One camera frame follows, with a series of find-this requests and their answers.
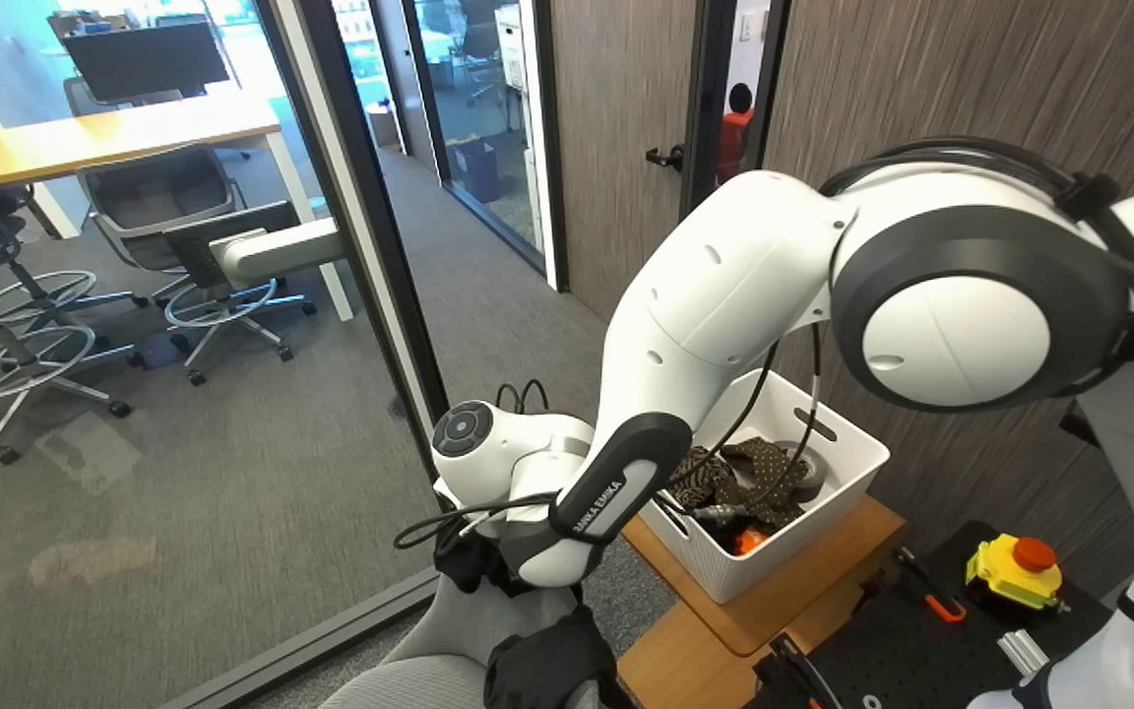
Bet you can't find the orange black clamp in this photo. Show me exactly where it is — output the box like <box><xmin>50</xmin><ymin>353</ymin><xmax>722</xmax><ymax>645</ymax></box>
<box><xmin>895</xmin><ymin>547</ymin><xmax>969</xmax><ymax>624</ymax></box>

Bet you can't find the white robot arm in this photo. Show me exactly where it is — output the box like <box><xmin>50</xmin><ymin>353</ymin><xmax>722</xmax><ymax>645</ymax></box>
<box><xmin>433</xmin><ymin>139</ymin><xmax>1134</xmax><ymax>709</ymax></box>

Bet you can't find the wooden office desk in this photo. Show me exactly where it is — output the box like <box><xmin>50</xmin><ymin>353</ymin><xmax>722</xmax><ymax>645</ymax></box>
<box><xmin>0</xmin><ymin>89</ymin><xmax>353</xmax><ymax>324</ymax></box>

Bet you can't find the yellow emergency stop button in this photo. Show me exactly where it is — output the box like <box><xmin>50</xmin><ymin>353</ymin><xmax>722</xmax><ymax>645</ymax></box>
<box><xmin>963</xmin><ymin>530</ymin><xmax>1062</xmax><ymax>611</ymax></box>

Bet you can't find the orange cloth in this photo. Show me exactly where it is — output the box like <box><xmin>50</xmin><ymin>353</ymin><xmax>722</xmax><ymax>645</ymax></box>
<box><xmin>734</xmin><ymin>529</ymin><xmax>766</xmax><ymax>555</ymax></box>

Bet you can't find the black perforated breadboard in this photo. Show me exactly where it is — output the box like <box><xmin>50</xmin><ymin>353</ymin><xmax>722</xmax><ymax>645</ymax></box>
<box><xmin>808</xmin><ymin>521</ymin><xmax>1110</xmax><ymax>709</ymax></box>

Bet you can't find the black office chair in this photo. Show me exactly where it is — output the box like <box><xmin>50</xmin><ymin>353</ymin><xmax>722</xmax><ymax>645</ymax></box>
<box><xmin>79</xmin><ymin>146</ymin><xmax>316</xmax><ymax>387</ymax></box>

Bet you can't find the white plastic bin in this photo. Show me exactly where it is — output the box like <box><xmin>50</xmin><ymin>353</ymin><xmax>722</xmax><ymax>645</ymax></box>
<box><xmin>642</xmin><ymin>368</ymin><xmax>889</xmax><ymax>602</ymax></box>

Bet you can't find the black clothing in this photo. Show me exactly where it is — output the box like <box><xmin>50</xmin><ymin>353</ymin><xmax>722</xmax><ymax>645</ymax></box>
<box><xmin>433</xmin><ymin>525</ymin><xmax>625</xmax><ymax>709</ymax></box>

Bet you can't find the olive polka dot cloth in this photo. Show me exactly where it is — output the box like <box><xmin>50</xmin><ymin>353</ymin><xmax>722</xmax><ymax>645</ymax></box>
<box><xmin>668</xmin><ymin>438</ymin><xmax>828</xmax><ymax>529</ymax></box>

